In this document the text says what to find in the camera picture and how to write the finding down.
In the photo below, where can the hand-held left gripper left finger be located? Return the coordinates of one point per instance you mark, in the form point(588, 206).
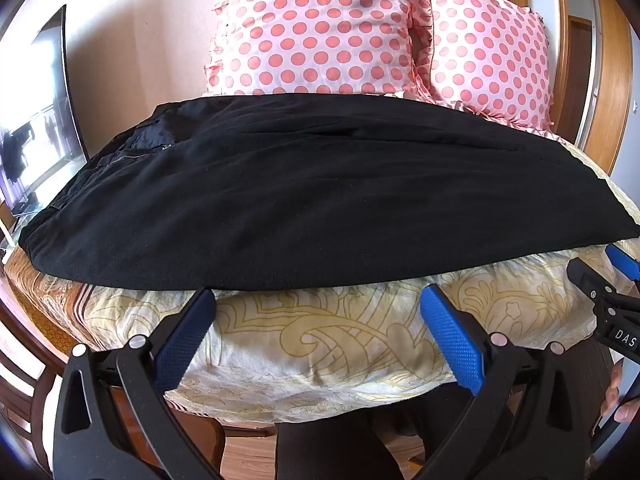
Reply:
point(185, 335)

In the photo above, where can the large pink polka dot pillow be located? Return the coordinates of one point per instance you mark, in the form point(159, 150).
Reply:
point(315, 25)

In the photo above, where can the yellow patterned bed sheet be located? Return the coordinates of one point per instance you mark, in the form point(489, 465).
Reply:
point(325, 340)

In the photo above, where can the black flat screen television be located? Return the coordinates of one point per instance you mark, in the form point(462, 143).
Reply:
point(40, 130)

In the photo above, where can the person's right hand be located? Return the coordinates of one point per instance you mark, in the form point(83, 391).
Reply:
point(617, 400)

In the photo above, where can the small pink polka dot pillow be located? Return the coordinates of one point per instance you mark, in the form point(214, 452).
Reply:
point(490, 60)

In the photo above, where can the black pants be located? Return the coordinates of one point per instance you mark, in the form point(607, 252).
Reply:
point(310, 195)

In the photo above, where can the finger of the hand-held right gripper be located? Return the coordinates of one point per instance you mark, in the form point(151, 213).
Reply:
point(625, 262)
point(590, 282)

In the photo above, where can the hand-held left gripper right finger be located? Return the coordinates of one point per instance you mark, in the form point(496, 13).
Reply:
point(452, 335)

